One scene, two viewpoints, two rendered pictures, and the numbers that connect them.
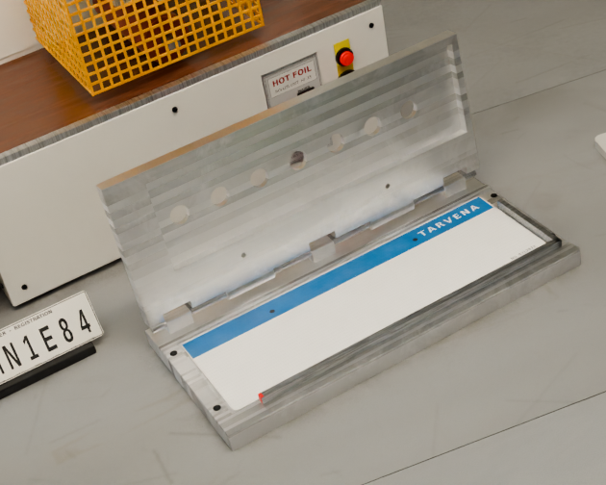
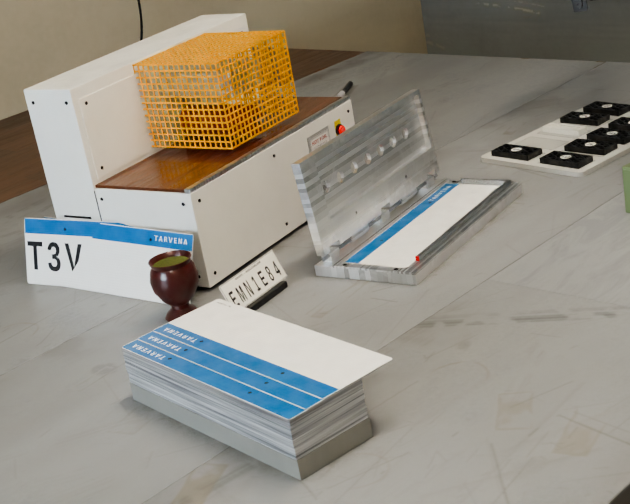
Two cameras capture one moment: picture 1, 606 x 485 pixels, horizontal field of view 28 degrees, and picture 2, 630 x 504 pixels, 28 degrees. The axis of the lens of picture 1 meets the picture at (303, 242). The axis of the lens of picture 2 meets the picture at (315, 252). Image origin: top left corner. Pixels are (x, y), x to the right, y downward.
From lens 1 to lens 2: 1.45 m
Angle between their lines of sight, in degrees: 30
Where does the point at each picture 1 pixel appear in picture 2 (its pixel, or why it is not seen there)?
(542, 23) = not seen: hidden behind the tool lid
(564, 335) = (541, 211)
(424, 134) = (413, 149)
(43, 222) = (222, 227)
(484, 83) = not seen: hidden behind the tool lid
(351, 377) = (453, 245)
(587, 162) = (484, 166)
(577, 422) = (579, 228)
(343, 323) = (428, 232)
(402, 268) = (436, 211)
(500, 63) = not seen: hidden behind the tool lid
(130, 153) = (256, 183)
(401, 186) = (411, 177)
